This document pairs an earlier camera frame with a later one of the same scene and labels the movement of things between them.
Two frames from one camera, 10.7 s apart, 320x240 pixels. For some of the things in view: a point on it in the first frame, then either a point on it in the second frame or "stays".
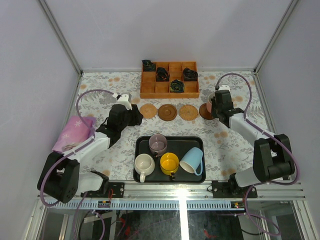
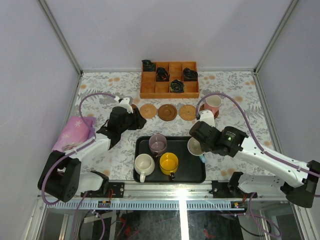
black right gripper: x=213 y=113 → x=204 y=147
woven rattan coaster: x=188 y=112 stays
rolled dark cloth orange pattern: x=162 y=75 stays
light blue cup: x=192 y=161 → x=194 y=147
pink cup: x=209 y=103 stays
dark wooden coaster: x=167 y=112 stays
